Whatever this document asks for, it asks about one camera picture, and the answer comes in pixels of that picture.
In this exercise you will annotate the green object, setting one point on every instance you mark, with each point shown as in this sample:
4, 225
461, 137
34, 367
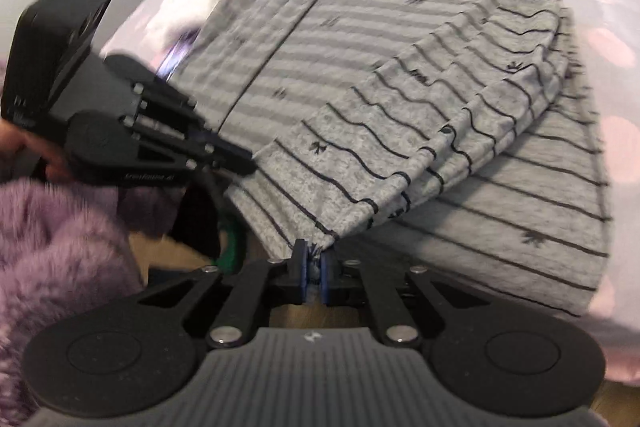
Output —
231, 247

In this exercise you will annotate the person's left hand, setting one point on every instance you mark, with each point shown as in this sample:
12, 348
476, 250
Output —
20, 139

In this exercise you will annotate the grey striped shirt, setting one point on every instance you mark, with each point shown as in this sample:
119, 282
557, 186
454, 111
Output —
360, 72

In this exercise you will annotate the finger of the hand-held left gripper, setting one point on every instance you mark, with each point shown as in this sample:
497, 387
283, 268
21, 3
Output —
165, 99
220, 154

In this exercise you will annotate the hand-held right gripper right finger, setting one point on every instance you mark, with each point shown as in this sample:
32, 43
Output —
327, 277

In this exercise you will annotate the person's left forearm purple sleeve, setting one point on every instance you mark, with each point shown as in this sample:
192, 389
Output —
55, 257

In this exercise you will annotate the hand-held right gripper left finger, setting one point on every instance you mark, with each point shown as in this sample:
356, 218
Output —
300, 268

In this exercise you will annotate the grey bedspread with pink dots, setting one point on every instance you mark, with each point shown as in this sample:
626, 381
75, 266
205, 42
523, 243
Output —
605, 7

